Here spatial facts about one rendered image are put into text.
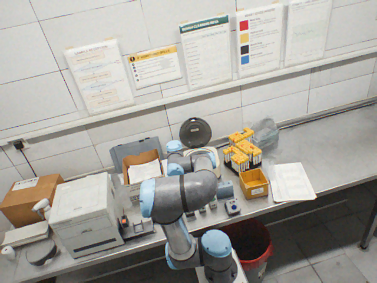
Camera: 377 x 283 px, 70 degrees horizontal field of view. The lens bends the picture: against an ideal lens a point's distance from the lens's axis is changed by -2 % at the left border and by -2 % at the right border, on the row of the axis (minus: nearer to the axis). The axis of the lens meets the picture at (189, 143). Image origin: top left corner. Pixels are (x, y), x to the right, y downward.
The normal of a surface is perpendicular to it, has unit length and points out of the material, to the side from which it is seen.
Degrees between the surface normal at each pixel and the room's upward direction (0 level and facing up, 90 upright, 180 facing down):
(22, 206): 88
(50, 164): 90
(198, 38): 94
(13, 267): 0
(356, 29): 90
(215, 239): 7
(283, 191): 0
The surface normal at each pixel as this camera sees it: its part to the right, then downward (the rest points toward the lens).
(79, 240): 0.23, 0.54
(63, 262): -0.15, -0.80
